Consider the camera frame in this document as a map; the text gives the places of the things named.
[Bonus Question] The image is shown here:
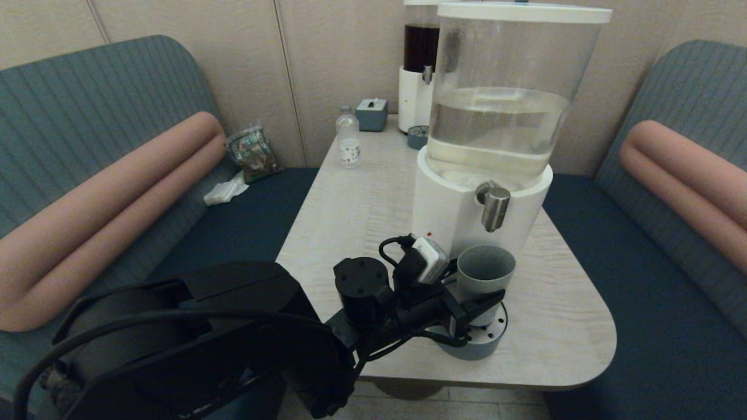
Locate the dark drink dispenser white base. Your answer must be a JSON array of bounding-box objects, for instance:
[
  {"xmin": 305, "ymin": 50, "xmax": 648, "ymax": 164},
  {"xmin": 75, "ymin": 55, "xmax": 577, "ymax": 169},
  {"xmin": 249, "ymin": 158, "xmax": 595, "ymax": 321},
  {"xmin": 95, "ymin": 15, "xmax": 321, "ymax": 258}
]
[{"xmin": 399, "ymin": 0, "xmax": 441, "ymax": 135}]

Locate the pink bench bolster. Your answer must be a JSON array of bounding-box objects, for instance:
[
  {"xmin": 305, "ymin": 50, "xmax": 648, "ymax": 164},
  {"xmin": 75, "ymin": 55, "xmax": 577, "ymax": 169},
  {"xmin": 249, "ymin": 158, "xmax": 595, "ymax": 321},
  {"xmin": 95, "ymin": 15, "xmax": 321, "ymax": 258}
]
[
  {"xmin": 619, "ymin": 120, "xmax": 747, "ymax": 275},
  {"xmin": 0, "ymin": 111, "xmax": 227, "ymax": 332}
]

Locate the black left camera cable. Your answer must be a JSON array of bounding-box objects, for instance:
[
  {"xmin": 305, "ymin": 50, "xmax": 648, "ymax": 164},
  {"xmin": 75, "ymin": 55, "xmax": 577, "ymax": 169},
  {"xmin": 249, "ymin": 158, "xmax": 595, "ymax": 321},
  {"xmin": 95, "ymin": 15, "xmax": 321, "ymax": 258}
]
[{"xmin": 378, "ymin": 234, "xmax": 416, "ymax": 269}]

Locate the green snack bag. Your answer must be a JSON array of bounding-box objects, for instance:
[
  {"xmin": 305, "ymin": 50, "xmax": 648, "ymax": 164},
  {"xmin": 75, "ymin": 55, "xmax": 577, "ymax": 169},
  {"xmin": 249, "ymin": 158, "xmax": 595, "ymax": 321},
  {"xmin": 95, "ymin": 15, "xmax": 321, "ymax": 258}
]
[{"xmin": 225, "ymin": 122, "xmax": 282, "ymax": 184}]

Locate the grey plastic cup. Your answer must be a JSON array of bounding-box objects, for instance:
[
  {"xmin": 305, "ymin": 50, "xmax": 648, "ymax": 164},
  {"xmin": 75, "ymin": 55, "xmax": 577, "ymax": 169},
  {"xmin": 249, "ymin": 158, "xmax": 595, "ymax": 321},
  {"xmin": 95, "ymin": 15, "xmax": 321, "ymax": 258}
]
[{"xmin": 456, "ymin": 245, "xmax": 516, "ymax": 327}]

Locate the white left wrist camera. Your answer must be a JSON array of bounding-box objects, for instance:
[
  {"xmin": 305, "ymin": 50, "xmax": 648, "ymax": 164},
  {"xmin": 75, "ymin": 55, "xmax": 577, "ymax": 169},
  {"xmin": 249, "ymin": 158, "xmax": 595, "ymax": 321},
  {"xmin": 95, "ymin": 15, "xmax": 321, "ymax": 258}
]
[{"xmin": 411, "ymin": 235, "xmax": 449, "ymax": 285}]

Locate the large blue steel drip tray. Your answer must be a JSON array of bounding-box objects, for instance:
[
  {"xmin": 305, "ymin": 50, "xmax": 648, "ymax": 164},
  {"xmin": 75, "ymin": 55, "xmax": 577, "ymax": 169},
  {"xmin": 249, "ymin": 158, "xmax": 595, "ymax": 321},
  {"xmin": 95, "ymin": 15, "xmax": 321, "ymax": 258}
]
[{"xmin": 435, "ymin": 279, "xmax": 508, "ymax": 361}]

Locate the blue grey tissue box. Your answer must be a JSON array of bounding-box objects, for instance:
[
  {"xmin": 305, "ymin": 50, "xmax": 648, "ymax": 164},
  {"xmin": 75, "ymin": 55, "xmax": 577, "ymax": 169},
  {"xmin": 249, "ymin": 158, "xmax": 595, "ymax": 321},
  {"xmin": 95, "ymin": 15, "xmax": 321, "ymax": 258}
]
[{"xmin": 356, "ymin": 97, "xmax": 389, "ymax": 132}]

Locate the crumpled white tissue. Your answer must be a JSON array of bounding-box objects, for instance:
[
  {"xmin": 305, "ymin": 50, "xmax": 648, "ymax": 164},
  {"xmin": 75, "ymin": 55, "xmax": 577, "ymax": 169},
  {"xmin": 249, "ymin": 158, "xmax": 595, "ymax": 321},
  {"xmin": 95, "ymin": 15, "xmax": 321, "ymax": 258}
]
[{"xmin": 204, "ymin": 171, "xmax": 250, "ymax": 206}]

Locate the clear water dispenser white base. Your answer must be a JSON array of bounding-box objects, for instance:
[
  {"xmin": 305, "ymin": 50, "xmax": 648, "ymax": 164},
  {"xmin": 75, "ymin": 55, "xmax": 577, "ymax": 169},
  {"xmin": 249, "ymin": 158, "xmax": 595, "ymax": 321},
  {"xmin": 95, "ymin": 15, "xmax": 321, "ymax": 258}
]
[{"xmin": 411, "ymin": 2, "xmax": 613, "ymax": 275}]

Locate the clear plastic water bottle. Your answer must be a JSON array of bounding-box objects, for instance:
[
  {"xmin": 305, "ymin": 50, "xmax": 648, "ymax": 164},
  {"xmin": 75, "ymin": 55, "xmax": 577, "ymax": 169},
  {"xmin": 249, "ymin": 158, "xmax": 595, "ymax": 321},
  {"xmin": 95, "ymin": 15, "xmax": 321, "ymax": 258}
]
[{"xmin": 336, "ymin": 106, "xmax": 362, "ymax": 169}]

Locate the dark teal seat cushion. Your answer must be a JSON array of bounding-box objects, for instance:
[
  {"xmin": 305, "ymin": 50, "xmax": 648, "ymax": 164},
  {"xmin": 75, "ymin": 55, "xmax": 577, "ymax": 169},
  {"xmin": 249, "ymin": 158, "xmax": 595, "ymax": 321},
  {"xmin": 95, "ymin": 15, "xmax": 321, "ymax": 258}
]
[
  {"xmin": 540, "ymin": 174, "xmax": 747, "ymax": 420},
  {"xmin": 143, "ymin": 168, "xmax": 320, "ymax": 281}
]

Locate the steel dispenser tap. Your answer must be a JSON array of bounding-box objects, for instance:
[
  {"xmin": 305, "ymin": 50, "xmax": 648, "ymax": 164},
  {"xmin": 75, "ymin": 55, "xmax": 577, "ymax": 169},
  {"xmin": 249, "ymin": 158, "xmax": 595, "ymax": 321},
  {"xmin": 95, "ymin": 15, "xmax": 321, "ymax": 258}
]
[{"xmin": 475, "ymin": 180, "xmax": 511, "ymax": 233}]

